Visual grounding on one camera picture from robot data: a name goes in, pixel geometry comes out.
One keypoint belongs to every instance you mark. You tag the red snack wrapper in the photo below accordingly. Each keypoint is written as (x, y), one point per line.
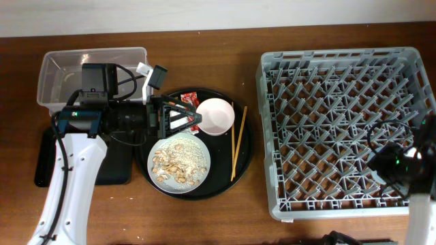
(192, 99)

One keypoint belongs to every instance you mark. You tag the black round tray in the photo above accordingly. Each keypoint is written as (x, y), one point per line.
(222, 176)

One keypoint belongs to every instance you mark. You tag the clear plastic bin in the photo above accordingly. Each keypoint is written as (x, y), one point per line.
(61, 71)

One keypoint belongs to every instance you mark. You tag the crumpled white napkin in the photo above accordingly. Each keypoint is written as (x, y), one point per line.
(178, 119)

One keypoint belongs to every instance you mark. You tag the black rectangular tray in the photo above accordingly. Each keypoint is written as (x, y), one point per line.
(115, 169)

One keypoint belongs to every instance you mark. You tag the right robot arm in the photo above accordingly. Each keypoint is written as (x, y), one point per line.
(410, 172)

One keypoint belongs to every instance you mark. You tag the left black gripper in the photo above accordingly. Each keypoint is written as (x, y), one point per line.
(158, 126)

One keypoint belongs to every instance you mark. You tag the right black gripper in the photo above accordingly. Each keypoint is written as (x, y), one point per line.
(378, 162)

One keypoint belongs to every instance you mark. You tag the grey dishwasher rack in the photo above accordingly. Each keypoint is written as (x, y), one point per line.
(322, 111)

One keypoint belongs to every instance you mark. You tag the wooden chopstick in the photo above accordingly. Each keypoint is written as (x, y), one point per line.
(237, 147)
(233, 151)

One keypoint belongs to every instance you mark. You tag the grey plate with food scraps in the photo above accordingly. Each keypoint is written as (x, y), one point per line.
(178, 164)

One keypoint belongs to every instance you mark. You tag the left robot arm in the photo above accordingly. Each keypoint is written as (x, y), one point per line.
(93, 115)

